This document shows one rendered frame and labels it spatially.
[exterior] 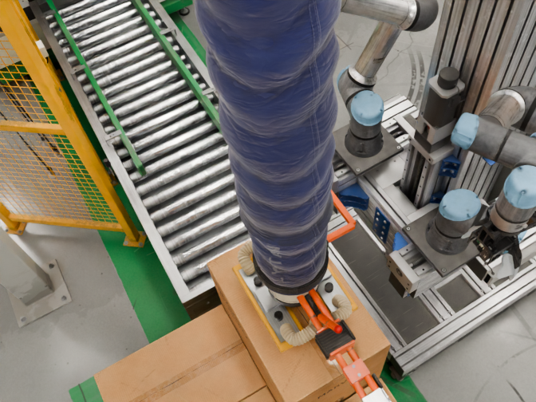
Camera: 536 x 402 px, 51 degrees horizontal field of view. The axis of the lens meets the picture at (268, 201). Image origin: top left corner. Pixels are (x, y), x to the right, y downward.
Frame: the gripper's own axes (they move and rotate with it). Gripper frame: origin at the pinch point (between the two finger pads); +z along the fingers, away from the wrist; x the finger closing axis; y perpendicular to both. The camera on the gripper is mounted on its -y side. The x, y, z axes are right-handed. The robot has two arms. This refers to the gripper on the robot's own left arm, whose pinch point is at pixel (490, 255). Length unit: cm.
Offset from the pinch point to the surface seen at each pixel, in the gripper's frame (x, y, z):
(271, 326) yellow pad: -28, 50, 45
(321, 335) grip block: -14, 41, 32
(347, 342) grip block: -8.3, 35.4, 32.1
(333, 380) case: -7, 41, 59
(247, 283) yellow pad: -45, 49, 44
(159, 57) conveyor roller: -220, 17, 98
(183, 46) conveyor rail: -213, 3, 93
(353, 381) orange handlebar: 2, 40, 32
